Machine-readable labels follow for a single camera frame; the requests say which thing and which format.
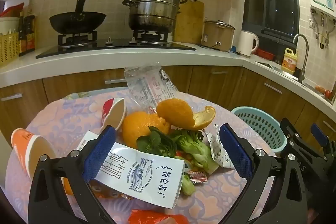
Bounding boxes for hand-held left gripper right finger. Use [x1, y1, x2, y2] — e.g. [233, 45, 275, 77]
[219, 123, 309, 224]

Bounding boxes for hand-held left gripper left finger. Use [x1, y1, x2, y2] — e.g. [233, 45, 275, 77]
[28, 125, 117, 224]

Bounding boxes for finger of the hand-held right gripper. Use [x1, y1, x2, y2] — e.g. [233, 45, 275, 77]
[279, 117, 328, 169]
[310, 123, 336, 159]

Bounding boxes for teal plastic basket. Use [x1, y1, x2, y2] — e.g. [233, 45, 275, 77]
[231, 106, 288, 153]

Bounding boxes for bok choy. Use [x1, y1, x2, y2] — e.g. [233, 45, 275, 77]
[136, 126, 219, 174]

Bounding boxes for white milk carton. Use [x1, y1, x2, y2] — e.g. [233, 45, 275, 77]
[75, 130, 185, 210]

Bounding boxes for white star-print wrapper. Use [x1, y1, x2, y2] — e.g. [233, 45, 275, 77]
[203, 124, 235, 169]

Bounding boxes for rounded orange peel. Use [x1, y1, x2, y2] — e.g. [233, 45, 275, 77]
[121, 112, 171, 148]

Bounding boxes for red and white paper cup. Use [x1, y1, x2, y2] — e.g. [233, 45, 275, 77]
[101, 97, 128, 132]

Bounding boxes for small red sauce packet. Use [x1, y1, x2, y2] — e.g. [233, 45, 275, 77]
[184, 170, 208, 184]

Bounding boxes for small green vegetable piece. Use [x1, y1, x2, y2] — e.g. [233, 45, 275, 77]
[181, 174, 196, 195]

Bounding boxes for yellow dish soap bottle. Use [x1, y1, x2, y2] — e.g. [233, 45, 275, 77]
[282, 48, 297, 75]

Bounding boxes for steel faucet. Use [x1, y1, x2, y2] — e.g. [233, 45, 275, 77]
[293, 33, 310, 83]

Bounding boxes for long open orange peel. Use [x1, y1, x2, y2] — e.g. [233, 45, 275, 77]
[156, 98, 216, 131]

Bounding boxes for wooden base cabinets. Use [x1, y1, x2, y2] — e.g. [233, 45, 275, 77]
[0, 65, 336, 151]

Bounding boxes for orange paper cup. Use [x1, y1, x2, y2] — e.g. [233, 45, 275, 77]
[11, 128, 57, 181]

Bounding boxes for orange plastic bag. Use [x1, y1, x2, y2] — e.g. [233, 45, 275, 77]
[128, 210, 189, 224]

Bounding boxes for clear plastic wrapper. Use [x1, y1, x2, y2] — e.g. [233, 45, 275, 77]
[124, 63, 179, 109]

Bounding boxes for white electric kettle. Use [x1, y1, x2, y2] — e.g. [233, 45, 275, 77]
[237, 30, 259, 58]

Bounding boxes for water heater pipes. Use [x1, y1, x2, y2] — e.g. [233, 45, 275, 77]
[310, 10, 336, 49]

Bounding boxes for black gas stove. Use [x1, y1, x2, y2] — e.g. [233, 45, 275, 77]
[35, 30, 197, 59]

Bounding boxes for brown rice cooker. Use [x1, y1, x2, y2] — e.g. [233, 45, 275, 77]
[202, 20, 236, 52]

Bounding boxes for black wok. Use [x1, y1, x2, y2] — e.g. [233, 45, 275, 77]
[49, 0, 107, 35]

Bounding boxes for dark sauce bottle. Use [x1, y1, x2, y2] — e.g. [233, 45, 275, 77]
[25, 15, 36, 52]
[18, 12, 27, 56]

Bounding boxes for wooden cutting board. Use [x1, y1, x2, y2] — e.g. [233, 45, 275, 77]
[173, 0, 205, 44]

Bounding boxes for yellow plastic basket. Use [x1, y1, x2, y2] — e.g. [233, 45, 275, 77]
[0, 31, 20, 67]

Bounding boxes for steel steamer pot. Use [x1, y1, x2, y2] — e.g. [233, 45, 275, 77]
[122, 0, 188, 31]

